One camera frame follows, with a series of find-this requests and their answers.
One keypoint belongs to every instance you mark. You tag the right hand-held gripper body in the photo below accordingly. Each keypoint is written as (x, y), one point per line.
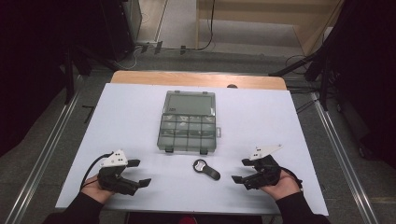
(264, 174)

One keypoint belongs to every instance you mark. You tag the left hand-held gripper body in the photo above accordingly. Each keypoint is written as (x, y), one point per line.
(112, 182)

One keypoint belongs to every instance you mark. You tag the person's left hand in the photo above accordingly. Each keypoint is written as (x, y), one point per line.
(94, 190)

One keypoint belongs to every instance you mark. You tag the person's right hand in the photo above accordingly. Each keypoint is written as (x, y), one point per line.
(284, 187)

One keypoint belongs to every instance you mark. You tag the black round-headed key fob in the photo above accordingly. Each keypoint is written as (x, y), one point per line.
(206, 169)

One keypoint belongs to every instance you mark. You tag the white table cover sheet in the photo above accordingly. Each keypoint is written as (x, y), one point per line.
(264, 118)

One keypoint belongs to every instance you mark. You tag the red cloth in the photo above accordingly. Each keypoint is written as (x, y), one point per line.
(187, 220)

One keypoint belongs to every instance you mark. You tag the grey clear plastic organizer box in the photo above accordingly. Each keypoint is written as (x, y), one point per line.
(186, 121)

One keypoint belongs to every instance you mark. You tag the black metal stand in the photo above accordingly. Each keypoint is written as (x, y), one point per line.
(69, 77)

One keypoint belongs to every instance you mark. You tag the black tripod stand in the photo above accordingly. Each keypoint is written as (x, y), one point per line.
(323, 71)

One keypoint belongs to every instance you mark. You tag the dark equipment cabinet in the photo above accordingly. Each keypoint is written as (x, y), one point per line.
(116, 28)

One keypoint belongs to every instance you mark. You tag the light wooden cabinet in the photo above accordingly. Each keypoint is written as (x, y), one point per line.
(249, 12)

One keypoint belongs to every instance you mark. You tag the aluminium floor rail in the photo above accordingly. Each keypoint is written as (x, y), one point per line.
(342, 161)
(40, 165)

